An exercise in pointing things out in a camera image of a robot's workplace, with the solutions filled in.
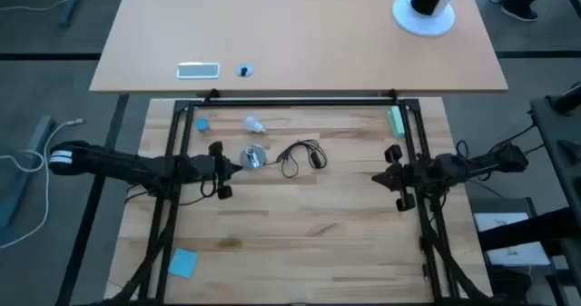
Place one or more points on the blue sticky note pad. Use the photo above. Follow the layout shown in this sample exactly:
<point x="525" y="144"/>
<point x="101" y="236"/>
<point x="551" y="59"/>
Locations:
<point x="183" y="263"/>

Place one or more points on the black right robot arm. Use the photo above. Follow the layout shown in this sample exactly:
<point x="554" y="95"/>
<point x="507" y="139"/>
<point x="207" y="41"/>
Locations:
<point x="481" y="163"/>

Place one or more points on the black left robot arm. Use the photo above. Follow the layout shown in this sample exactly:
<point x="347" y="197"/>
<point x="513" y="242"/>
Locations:
<point x="113" y="165"/>

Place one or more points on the grey metal desk foot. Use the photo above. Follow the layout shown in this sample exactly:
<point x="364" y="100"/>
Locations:
<point x="13" y="197"/>
<point x="68" y="11"/>

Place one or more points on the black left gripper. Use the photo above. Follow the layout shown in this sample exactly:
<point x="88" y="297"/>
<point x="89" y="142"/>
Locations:
<point x="204" y="167"/>

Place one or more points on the white paper sheet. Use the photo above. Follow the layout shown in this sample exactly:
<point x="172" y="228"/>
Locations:
<point x="522" y="255"/>

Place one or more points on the small blue cup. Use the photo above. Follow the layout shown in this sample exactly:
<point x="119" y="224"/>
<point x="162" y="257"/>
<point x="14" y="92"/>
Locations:
<point x="202" y="125"/>

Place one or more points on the mint green stapler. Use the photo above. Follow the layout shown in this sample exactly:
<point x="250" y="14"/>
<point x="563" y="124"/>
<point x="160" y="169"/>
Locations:
<point x="396" y="122"/>

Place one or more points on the black aluminium rig frame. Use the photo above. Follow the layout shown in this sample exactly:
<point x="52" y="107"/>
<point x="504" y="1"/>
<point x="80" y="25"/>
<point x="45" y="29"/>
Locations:
<point x="295" y="102"/>

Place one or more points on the beige wooden desk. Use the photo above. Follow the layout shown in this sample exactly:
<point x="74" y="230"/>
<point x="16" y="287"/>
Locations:
<point x="295" y="33"/>

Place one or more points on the white lightbulb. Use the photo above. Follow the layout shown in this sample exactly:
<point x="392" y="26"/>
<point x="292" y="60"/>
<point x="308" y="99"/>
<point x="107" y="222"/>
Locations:
<point x="253" y="123"/>

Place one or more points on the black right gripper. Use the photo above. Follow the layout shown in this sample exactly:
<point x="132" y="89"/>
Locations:
<point x="415" y="174"/>

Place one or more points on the chrome lamp base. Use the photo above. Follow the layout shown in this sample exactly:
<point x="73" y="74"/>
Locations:
<point x="258" y="158"/>

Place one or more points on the black frame clamp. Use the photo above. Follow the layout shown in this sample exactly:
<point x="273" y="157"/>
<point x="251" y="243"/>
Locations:
<point x="211" y="95"/>
<point x="392" y="93"/>

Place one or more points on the black equipment cart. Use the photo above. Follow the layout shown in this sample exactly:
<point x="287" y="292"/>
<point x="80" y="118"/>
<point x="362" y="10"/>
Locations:
<point x="563" y="142"/>

